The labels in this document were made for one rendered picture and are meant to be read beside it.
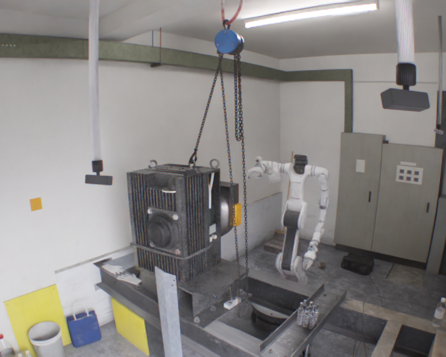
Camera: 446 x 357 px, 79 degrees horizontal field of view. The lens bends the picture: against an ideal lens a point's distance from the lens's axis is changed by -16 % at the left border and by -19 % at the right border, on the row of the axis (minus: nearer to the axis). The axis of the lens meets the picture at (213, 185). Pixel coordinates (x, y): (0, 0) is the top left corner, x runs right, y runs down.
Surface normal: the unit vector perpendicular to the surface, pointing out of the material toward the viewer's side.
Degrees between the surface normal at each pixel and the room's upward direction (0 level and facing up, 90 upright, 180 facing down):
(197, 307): 90
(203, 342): 90
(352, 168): 90
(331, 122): 90
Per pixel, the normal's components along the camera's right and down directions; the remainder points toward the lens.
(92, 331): 0.61, 0.14
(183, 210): 0.83, 0.11
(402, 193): -0.66, 0.18
